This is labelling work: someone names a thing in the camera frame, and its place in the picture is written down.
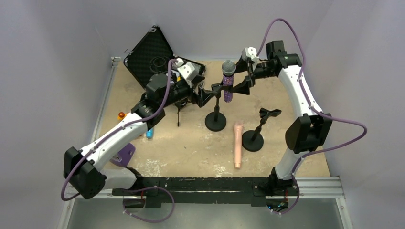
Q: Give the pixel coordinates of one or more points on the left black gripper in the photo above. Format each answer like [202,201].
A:
[196,94]

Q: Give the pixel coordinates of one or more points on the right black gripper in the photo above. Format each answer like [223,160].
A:
[250,75]

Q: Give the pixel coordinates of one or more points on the purple glitter microphone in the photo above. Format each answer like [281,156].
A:
[228,69]

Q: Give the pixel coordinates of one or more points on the black round-base mic stand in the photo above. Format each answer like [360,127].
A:
[216,121]

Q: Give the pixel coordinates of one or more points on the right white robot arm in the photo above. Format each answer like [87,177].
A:
[310,128]

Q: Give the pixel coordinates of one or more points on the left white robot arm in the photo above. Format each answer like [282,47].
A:
[84,167]

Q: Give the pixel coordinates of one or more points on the black tripod mic stand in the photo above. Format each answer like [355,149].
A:
[180,105]

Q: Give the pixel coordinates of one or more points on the pink microphone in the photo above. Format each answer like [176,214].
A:
[238,131]

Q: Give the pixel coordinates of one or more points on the black poker chip case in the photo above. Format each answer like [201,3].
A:
[150,56]

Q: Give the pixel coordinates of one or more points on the blue microphone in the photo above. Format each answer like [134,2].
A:
[150,134]

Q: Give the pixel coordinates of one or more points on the orange toy vehicle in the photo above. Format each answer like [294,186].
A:
[121,116]

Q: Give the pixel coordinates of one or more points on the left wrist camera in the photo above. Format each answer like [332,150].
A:
[186,70]

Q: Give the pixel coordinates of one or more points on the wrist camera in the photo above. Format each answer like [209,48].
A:
[186,70]
[249,54]

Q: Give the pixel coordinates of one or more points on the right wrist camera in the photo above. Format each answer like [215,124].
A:
[249,54]

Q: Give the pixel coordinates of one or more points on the left side aluminium rail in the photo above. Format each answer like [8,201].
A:
[115,60]

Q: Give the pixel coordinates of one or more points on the aluminium frame rail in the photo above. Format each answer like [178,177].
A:
[305,187]

